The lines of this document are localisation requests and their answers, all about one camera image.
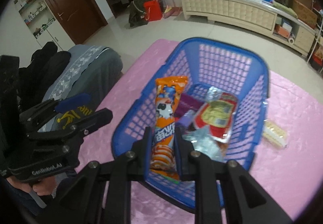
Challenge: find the orange cartoon snack bar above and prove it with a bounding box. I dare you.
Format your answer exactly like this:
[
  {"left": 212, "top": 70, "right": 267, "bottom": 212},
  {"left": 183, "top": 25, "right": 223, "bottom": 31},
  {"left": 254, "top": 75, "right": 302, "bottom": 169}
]
[{"left": 150, "top": 76, "right": 188, "bottom": 181}]

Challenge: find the teal clear snack bag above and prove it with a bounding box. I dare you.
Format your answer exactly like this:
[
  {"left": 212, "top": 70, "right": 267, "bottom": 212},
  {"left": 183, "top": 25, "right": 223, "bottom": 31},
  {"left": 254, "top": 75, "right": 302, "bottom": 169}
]
[{"left": 183, "top": 86, "right": 224, "bottom": 162}]

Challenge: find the purple snack packet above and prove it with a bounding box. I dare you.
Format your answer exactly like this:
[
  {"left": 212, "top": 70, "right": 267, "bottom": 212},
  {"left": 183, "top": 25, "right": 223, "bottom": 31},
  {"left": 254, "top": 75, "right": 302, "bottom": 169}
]
[{"left": 175, "top": 93, "right": 204, "bottom": 117}]

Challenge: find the large red yellow snack bag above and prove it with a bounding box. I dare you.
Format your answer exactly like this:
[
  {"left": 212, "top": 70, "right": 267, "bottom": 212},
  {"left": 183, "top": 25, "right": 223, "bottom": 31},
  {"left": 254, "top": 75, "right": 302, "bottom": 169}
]
[{"left": 193, "top": 92, "right": 239, "bottom": 144}]

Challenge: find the blue silver snack roll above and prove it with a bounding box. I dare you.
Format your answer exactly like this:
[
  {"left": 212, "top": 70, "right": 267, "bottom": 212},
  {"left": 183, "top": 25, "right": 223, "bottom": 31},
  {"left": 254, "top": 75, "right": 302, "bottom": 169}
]
[{"left": 175, "top": 110, "right": 195, "bottom": 130}]

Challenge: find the person's left hand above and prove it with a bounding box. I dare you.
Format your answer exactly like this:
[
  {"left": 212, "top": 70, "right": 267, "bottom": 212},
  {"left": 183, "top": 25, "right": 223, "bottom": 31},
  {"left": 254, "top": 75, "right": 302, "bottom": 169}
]
[{"left": 6, "top": 176, "right": 58, "bottom": 196}]

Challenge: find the pink quilted table cover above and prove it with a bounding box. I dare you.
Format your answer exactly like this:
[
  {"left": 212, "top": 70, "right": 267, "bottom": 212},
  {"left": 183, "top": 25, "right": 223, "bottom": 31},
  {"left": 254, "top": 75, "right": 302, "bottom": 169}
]
[{"left": 79, "top": 38, "right": 322, "bottom": 217}]

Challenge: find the cracker pack clear wrap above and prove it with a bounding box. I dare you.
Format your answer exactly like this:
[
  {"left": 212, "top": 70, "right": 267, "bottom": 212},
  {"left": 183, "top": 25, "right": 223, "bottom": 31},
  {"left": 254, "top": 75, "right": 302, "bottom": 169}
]
[{"left": 262, "top": 120, "right": 287, "bottom": 149}]

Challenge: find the dark bag on floor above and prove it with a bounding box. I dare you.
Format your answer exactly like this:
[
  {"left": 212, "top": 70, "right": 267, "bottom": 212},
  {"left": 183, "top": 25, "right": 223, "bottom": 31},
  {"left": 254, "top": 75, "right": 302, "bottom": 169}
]
[{"left": 129, "top": 0, "right": 148, "bottom": 28}]

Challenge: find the red bag on floor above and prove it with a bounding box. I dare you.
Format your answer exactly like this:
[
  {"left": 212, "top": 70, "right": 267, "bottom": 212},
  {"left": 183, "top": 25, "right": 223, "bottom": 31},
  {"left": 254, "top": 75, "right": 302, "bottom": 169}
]
[{"left": 144, "top": 0, "right": 163, "bottom": 22}]

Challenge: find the dark brown wooden door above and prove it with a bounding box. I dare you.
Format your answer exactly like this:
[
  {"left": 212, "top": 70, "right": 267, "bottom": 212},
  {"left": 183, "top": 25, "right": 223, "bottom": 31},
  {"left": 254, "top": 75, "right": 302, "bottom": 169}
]
[{"left": 45, "top": 0, "right": 107, "bottom": 44}]

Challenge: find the cream tv cabinet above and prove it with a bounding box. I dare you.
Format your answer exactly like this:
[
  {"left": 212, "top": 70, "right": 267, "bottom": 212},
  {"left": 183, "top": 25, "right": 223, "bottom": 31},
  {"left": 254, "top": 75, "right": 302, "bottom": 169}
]
[{"left": 182, "top": 0, "right": 315, "bottom": 57}]

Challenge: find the cardboard box on cabinet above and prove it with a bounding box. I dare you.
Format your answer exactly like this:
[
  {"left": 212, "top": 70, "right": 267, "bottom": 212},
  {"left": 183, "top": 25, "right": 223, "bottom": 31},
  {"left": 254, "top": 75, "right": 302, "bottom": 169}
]
[{"left": 292, "top": 0, "right": 318, "bottom": 29}]

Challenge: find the green folded cloth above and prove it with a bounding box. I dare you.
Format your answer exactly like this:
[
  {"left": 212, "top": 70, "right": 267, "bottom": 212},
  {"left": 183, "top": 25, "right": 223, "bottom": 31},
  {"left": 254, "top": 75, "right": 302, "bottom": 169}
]
[{"left": 272, "top": 0, "right": 298, "bottom": 19}]

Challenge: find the white metal shelf rack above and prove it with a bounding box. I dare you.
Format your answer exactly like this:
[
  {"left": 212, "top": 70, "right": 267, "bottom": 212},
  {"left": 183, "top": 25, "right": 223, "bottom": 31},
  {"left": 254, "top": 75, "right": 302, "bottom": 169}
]
[{"left": 307, "top": 8, "right": 322, "bottom": 76}]

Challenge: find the white wall shelf unit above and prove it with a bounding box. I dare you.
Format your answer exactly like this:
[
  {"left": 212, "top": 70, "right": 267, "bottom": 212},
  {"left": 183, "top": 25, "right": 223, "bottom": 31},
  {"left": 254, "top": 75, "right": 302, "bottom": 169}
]
[{"left": 14, "top": 0, "right": 55, "bottom": 39}]

